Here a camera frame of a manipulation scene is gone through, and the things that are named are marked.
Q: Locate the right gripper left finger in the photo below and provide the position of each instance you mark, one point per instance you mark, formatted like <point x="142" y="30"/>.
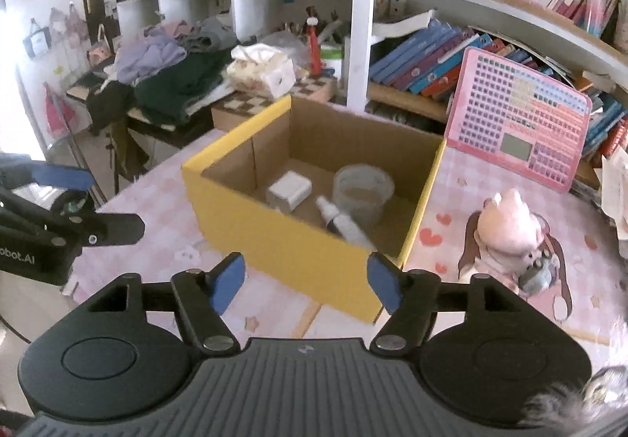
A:
<point x="202" y="297"/>

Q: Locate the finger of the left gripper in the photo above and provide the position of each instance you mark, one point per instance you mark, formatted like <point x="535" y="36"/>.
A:
<point x="58" y="176"/>
<point x="106" y="230"/>

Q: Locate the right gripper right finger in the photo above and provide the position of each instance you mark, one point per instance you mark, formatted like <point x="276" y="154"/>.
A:
<point x="409" y="298"/>

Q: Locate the white spray bottle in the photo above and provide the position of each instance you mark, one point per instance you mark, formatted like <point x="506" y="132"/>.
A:
<point x="342" y="225"/>

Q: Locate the grey toy robot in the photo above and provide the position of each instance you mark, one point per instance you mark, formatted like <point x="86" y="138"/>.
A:
<point x="540" y="275"/>

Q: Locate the pink cartoon desk mat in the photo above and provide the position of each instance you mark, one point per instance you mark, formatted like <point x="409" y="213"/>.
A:
<point x="476" y="216"/>

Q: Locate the pink plush toy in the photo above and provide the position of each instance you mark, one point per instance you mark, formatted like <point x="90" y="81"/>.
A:
<point x="509" y="232"/>

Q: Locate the clear plastic round container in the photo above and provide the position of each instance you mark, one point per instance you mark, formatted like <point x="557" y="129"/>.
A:
<point x="362" y="191"/>

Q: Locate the white charger block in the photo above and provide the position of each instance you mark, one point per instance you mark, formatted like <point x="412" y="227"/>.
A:
<point x="288" y="192"/>

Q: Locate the pile of clothes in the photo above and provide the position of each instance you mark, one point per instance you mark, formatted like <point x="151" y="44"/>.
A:
<point x="167" y="73"/>

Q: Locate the yellow cardboard box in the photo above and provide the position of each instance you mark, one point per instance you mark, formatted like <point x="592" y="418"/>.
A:
<point x="227" y="181"/>

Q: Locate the pink toy learning tablet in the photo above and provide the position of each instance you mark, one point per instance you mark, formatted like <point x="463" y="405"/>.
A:
<point x="512" y="116"/>

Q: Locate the white tissue pack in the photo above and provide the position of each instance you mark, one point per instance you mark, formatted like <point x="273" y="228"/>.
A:
<point x="261" y="70"/>

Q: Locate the row of blue books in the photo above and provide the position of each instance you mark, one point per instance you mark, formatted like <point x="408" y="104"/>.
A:
<point x="428" y="62"/>

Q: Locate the stack of papers and books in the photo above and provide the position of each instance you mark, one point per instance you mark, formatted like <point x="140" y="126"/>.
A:
<point x="614" y="190"/>

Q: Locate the red white pen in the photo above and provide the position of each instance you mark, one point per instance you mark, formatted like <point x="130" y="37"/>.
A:
<point x="312" y="25"/>

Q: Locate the white bookshelf frame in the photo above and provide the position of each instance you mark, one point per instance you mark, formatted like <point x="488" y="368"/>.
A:
<point x="542" y="31"/>

